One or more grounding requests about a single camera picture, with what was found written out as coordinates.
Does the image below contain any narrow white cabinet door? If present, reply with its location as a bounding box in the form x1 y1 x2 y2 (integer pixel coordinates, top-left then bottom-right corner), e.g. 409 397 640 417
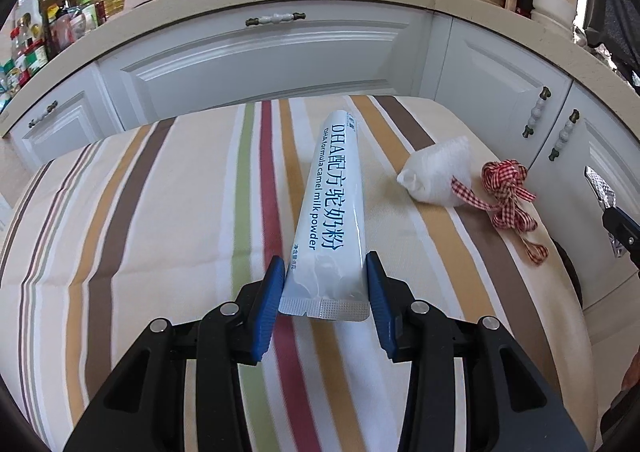
7 65 127 174

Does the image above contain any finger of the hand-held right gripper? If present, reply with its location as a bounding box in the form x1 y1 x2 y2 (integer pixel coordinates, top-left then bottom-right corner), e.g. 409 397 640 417
601 206 640 278

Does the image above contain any group of condiment bottles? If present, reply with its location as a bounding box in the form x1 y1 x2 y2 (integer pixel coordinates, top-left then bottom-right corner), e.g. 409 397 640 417
0 0 127 104

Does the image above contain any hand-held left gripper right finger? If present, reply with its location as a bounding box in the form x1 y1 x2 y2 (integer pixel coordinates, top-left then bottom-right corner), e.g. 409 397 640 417
365 251 588 452

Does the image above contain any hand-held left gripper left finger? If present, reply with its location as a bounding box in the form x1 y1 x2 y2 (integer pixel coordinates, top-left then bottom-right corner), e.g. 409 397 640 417
62 255 286 452

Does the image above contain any white crumpled bag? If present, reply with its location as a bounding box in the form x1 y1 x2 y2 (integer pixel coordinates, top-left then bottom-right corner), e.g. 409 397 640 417
396 135 474 207

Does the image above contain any white rice cooker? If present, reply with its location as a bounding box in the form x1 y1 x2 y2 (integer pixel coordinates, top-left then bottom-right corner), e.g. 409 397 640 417
530 0 576 26

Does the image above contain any silver foil wrapper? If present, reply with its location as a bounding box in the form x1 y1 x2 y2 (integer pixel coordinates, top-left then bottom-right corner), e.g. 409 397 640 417
584 166 617 209

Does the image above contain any tall white cabinet door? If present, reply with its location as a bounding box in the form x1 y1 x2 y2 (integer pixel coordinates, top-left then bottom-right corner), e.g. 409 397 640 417
434 22 574 174
530 82 640 314

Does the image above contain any red checkered ribbon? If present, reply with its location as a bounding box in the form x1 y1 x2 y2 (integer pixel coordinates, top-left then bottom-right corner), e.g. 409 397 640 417
451 159 550 266

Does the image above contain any striped tablecloth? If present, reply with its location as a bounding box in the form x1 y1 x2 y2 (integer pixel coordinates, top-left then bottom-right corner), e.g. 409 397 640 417
0 95 601 452

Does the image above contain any wide white cabinet door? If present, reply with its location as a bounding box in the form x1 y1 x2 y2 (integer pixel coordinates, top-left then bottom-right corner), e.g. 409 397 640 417
97 7 434 129

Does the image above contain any long white sachet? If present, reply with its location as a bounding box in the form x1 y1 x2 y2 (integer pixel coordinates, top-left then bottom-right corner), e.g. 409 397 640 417
277 108 372 322

